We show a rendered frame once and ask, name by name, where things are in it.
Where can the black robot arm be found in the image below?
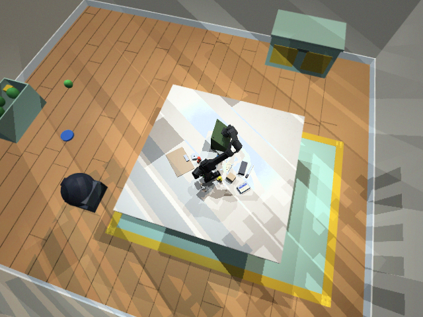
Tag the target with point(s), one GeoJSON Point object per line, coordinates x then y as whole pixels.
{"type": "Point", "coordinates": [206, 166]}

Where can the tan cardboard box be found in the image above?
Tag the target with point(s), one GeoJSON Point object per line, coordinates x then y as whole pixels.
{"type": "Point", "coordinates": [231, 177]}

